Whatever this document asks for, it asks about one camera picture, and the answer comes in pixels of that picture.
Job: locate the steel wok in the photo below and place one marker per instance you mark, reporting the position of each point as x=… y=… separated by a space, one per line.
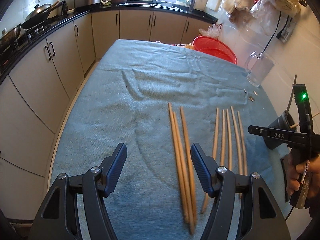
x=37 y=13

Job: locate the clear plastic bag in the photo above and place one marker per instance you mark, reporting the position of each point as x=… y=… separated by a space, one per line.
x=210 y=31

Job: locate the black kitchen countertop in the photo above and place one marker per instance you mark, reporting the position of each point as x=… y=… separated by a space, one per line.
x=140 y=8

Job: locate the steel kettle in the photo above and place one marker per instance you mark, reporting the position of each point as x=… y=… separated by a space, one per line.
x=63 y=8

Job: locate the beige kitchen cabinets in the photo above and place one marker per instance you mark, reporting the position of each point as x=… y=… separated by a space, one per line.
x=62 y=55

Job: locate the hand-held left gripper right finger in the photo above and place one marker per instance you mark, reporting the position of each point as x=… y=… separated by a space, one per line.
x=200 y=166

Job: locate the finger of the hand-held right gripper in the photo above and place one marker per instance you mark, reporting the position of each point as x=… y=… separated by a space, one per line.
x=257 y=130

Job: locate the dark utensil caddy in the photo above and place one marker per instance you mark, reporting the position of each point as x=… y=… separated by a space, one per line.
x=192 y=3

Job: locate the black flat rectangular slab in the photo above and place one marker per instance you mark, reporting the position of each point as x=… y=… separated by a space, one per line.
x=284 y=175

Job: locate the wall power outlet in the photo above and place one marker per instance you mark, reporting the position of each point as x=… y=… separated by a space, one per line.
x=287 y=33

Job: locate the person's right hand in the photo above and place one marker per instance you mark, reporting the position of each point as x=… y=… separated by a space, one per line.
x=293 y=177

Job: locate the cluster of brass bits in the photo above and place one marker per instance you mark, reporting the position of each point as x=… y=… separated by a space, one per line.
x=251 y=98

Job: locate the hanging plastic bags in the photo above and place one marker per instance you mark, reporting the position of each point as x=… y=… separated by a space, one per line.
x=270 y=0

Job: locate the red plastic basket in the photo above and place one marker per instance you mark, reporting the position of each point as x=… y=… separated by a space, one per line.
x=212 y=47

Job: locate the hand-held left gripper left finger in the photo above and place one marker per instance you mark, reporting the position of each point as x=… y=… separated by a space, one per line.
x=117 y=166

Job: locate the dark grey chopstick holder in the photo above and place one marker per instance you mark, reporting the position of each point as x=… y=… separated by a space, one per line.
x=278 y=132

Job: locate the gas stove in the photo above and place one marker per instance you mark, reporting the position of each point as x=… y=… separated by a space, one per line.
x=35 y=32

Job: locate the blue-grey towel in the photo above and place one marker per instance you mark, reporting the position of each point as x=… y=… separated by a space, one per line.
x=120 y=110

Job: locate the kitchen sink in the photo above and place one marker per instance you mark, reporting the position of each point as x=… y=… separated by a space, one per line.
x=147 y=4

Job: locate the steel cooking pot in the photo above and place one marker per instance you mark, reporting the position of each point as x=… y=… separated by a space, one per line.
x=10 y=36

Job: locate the green cloth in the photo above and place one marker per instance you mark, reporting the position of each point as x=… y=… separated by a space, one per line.
x=106 y=3

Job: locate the clear glass mug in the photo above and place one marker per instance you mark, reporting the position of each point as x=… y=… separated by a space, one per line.
x=260 y=70

